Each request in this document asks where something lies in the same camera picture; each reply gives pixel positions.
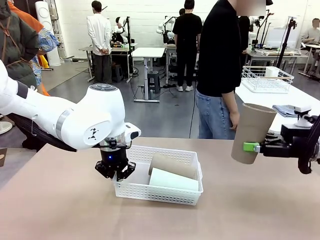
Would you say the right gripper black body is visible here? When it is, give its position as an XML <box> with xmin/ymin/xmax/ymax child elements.
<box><xmin>280</xmin><ymin>123</ymin><xmax>314</xmax><ymax>159</ymax></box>

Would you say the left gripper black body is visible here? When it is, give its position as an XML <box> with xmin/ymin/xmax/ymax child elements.
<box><xmin>99</xmin><ymin>147</ymin><xmax>129</xmax><ymax>176</ymax></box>

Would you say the brown fibre cup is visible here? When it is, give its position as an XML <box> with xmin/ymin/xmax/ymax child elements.
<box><xmin>230</xmin><ymin>102</ymin><xmax>278</xmax><ymax>165</ymax></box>
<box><xmin>147</xmin><ymin>152</ymin><xmax>198</xmax><ymax>181</ymax></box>

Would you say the blue cleaning cloth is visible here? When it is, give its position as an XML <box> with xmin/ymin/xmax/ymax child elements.
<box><xmin>272</xmin><ymin>104</ymin><xmax>300</xmax><ymax>118</ymax></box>

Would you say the white perforated plastic basket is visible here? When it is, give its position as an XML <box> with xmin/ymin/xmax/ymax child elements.
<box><xmin>112</xmin><ymin>144</ymin><xmax>205</xmax><ymax>206</ymax></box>

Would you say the light green cup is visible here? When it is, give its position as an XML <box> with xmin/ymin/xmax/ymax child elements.
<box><xmin>148</xmin><ymin>167</ymin><xmax>200</xmax><ymax>193</ymax></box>

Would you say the person's right forearm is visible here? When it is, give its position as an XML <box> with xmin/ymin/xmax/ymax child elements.
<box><xmin>222</xmin><ymin>91</ymin><xmax>241</xmax><ymax>117</ymax></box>

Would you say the person's right hand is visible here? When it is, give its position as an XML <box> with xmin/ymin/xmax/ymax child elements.
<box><xmin>229</xmin><ymin>111</ymin><xmax>241</xmax><ymax>131</ymax></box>

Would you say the white side table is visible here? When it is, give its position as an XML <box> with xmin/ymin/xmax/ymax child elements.
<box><xmin>234</xmin><ymin>82</ymin><xmax>320</xmax><ymax>133</ymax></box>

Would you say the white cup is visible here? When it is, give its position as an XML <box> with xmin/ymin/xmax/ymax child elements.
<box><xmin>264</xmin><ymin>66</ymin><xmax>280</xmax><ymax>78</ymax></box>

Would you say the long beige table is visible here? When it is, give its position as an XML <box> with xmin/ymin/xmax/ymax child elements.
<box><xmin>246</xmin><ymin>48</ymin><xmax>311</xmax><ymax>67</ymax></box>

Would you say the dark plastic stool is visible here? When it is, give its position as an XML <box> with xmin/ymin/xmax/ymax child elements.
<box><xmin>110</xmin><ymin>63</ymin><xmax>125</xmax><ymax>83</ymax></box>

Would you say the grey plastic stool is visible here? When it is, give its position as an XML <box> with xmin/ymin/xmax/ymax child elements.
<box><xmin>146</xmin><ymin>70</ymin><xmax>161</xmax><ymax>95</ymax></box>

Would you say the white desk with legs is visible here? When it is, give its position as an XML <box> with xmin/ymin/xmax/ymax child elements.
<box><xmin>298</xmin><ymin>42</ymin><xmax>320</xmax><ymax>81</ymax></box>

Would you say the brown board corner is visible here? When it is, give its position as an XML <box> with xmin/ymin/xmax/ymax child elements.
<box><xmin>0</xmin><ymin>147</ymin><xmax>8</xmax><ymax>168</ymax></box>

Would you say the seated person in grey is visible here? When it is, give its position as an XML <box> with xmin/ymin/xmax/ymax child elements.
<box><xmin>301</xmin><ymin>18</ymin><xmax>320</xmax><ymax>45</ymax></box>

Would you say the person in black shirt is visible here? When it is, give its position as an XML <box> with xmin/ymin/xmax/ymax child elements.
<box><xmin>195</xmin><ymin>0</ymin><xmax>242</xmax><ymax>140</ymax></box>

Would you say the background person in black top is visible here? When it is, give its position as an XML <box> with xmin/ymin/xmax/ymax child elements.
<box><xmin>237</xmin><ymin>15</ymin><xmax>251</xmax><ymax>68</ymax></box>

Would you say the wooden-top work desk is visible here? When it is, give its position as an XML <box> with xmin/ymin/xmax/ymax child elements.
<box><xmin>78</xmin><ymin>42</ymin><xmax>138</xmax><ymax>83</ymax></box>

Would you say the white standing desk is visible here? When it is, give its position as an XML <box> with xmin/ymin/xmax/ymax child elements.
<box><xmin>131</xmin><ymin>46</ymin><xmax>166</xmax><ymax>104</ymax></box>

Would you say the yellow floor sign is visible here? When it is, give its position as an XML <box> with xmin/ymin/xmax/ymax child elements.
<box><xmin>39</xmin><ymin>54</ymin><xmax>50</xmax><ymax>70</ymax></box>

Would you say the grey work desk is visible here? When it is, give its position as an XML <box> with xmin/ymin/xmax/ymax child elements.
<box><xmin>163</xmin><ymin>44</ymin><xmax>201</xmax><ymax>85</ymax></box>

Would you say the person in white shirt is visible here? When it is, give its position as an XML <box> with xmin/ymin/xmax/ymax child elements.
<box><xmin>86</xmin><ymin>0</ymin><xmax>113</xmax><ymax>85</ymax></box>

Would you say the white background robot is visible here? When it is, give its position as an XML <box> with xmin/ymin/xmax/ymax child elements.
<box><xmin>111</xmin><ymin>16</ymin><xmax>129</xmax><ymax>45</ymax></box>
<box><xmin>156</xmin><ymin>16</ymin><xmax>176</xmax><ymax>45</ymax></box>

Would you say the standing person in black clothes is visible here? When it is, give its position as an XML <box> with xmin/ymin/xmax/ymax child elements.
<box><xmin>172</xmin><ymin>0</ymin><xmax>203</xmax><ymax>92</ymax></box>

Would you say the blue patterned garment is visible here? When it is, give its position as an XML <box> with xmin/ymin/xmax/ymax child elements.
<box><xmin>29</xmin><ymin>27</ymin><xmax>61</xmax><ymax>87</ymax></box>

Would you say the dark green padded jacket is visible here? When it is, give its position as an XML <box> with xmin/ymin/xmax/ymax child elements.
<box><xmin>0</xmin><ymin>0</ymin><xmax>41</xmax><ymax>87</ymax></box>

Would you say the white tower air conditioner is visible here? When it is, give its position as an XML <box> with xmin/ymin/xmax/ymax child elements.
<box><xmin>34</xmin><ymin>1</ymin><xmax>62</xmax><ymax>67</ymax></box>

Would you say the orange garment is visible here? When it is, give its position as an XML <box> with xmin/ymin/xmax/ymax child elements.
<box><xmin>7</xmin><ymin>0</ymin><xmax>51</xmax><ymax>97</ymax></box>

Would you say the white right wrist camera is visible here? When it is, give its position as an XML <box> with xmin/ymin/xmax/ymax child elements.
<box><xmin>293</xmin><ymin>106</ymin><xmax>313</xmax><ymax>128</ymax></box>

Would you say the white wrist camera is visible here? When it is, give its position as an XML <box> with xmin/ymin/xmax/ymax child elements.
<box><xmin>293</xmin><ymin>106</ymin><xmax>313</xmax><ymax>128</ymax></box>
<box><xmin>124</xmin><ymin>122</ymin><xmax>142</xmax><ymax>145</ymax></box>

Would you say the black right arm cable sleeve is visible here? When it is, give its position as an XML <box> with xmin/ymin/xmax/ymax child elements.
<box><xmin>297</xmin><ymin>117</ymin><xmax>320</xmax><ymax>175</ymax></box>

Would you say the black arm cable sleeve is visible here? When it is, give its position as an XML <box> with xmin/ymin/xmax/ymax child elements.
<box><xmin>297</xmin><ymin>117</ymin><xmax>320</xmax><ymax>175</ymax></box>
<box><xmin>9</xmin><ymin>113</ymin><xmax>78</xmax><ymax>153</ymax></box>

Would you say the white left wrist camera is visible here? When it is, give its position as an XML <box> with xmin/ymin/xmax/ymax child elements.
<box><xmin>124</xmin><ymin>122</ymin><xmax>142</xmax><ymax>145</ymax></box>

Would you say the white wire dish rack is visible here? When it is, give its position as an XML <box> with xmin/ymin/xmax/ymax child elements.
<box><xmin>241</xmin><ymin>65</ymin><xmax>295</xmax><ymax>95</ymax></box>

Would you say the black left arm cable sleeve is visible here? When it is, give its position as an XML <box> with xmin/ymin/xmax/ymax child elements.
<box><xmin>9</xmin><ymin>113</ymin><xmax>78</xmax><ymax>153</ymax></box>

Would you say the black camera tripod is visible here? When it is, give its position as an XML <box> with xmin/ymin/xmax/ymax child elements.
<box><xmin>276</xmin><ymin>16</ymin><xmax>298</xmax><ymax>70</ymax></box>

